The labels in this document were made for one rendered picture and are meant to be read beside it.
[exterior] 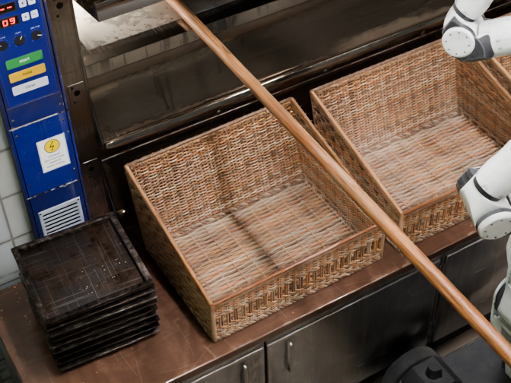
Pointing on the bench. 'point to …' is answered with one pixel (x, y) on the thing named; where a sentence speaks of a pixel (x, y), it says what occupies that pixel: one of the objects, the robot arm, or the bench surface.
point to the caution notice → (53, 153)
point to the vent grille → (61, 216)
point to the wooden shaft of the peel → (502, 348)
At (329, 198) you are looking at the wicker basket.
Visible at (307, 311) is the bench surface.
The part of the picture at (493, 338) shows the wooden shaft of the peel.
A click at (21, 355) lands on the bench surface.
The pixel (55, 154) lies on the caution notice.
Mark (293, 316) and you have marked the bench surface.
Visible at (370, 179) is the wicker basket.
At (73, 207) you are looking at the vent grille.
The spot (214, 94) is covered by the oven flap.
